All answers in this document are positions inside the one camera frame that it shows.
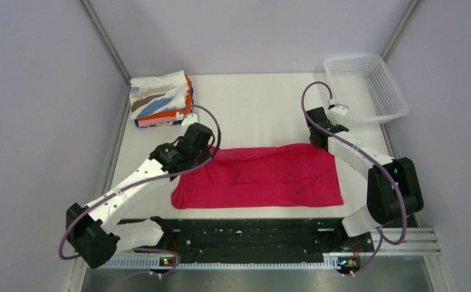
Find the crimson red t-shirt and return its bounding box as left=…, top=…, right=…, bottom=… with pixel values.
left=171, top=143, right=343, bottom=209

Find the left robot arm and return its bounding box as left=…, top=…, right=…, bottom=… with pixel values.
left=61, top=122, right=214, bottom=268

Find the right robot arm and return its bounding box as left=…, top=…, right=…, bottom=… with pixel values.
left=304, top=107, right=424, bottom=251

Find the blue folded t-shirt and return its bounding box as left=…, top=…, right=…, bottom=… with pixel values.
left=138, top=89, right=193, bottom=119

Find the orange folded t-shirt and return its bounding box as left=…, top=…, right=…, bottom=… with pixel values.
left=129, top=71, right=193, bottom=127

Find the pink folded t-shirt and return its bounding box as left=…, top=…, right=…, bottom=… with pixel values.
left=135, top=117, right=183, bottom=128

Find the white patterned folded t-shirt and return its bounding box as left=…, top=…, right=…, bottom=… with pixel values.
left=129, top=71, right=189, bottom=120

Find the white plastic basket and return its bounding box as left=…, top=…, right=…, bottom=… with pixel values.
left=323, top=54, right=410, bottom=124

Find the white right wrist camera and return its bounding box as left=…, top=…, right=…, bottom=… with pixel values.
left=327, top=104, right=348, bottom=124

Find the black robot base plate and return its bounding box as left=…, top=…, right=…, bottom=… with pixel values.
left=150, top=217, right=374, bottom=264

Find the white slotted cable duct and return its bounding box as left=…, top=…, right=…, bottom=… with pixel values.
left=100, top=256, right=341, bottom=270

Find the aluminium rail frame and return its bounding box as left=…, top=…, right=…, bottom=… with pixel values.
left=74, top=229, right=441, bottom=257

